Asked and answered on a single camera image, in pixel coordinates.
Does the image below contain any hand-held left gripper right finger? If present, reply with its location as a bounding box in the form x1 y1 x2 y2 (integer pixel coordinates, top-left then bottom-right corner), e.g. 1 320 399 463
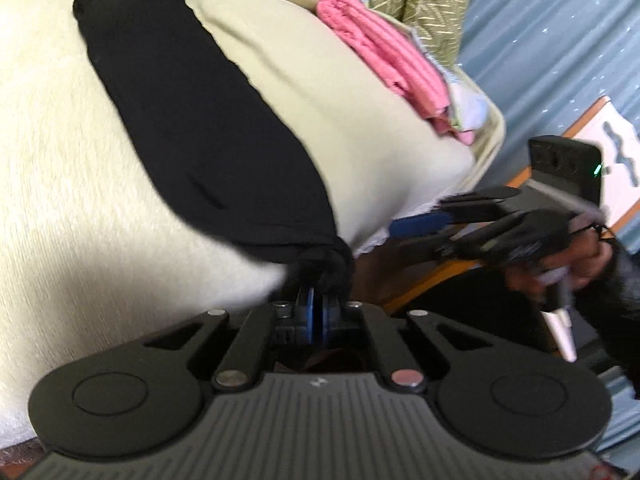
320 294 494 392

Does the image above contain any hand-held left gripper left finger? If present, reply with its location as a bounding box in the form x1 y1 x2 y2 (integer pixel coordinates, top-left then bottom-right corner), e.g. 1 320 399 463
143 286 316 392

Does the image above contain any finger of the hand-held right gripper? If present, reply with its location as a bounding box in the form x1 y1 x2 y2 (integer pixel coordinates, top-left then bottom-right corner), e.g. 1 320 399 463
398 217 523 264
389 186 524 239

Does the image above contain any black garment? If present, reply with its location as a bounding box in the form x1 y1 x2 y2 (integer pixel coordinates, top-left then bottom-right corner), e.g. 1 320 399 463
72 0 357 307

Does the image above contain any person's right forearm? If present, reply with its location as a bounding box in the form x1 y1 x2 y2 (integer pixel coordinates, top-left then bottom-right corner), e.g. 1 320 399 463
570 237 640 378

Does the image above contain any person's right hand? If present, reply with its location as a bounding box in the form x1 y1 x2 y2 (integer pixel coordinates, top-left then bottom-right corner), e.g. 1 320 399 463
504 220 615 307

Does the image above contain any white orange-edged wooden board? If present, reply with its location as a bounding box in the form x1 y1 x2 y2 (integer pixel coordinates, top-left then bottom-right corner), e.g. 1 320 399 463
382 95 640 318

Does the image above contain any pale green cloth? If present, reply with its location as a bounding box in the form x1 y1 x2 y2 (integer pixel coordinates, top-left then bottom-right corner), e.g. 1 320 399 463
165 0 507 261

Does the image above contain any blue sparkly curtain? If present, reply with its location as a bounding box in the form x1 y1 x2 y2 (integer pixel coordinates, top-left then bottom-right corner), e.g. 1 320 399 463
456 0 640 171

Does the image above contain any pink folded cloth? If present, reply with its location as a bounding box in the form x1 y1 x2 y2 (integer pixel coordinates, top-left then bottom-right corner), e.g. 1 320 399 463
316 0 477 147

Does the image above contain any olive patterned cloth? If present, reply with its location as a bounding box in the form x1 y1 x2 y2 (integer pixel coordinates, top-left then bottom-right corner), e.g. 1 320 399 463
359 0 471 70

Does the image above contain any cream fuzzy blanket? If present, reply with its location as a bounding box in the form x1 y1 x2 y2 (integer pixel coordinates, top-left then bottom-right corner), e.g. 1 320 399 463
0 0 301 443

